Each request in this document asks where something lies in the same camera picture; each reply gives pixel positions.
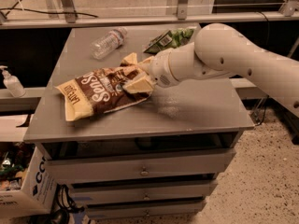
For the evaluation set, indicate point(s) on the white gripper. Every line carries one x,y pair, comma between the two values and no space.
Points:
160,68

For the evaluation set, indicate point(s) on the brown and cream chip bag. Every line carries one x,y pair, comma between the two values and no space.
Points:
100,91

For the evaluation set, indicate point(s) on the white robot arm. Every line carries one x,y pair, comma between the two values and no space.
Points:
219,50

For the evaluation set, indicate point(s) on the green chip bag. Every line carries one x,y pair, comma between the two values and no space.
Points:
169,39

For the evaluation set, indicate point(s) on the clear plastic water bottle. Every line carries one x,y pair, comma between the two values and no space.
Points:
101,47

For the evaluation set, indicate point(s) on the grey drawer cabinet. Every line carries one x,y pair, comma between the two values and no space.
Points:
195,115

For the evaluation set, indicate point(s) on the top grey drawer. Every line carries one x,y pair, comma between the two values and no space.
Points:
140,166

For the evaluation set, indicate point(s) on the grey drawer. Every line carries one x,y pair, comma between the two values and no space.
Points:
144,192
140,166
146,209

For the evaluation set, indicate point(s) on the white pump dispenser bottle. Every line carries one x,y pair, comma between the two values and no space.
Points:
12,83

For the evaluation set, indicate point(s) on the middle grey drawer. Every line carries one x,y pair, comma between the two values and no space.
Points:
144,192

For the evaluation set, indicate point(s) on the bottom grey drawer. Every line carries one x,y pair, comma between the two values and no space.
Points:
146,209

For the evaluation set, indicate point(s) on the white cardboard box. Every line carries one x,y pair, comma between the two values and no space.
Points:
36,194

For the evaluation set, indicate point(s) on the metal railing frame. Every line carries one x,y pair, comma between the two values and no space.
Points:
17,14

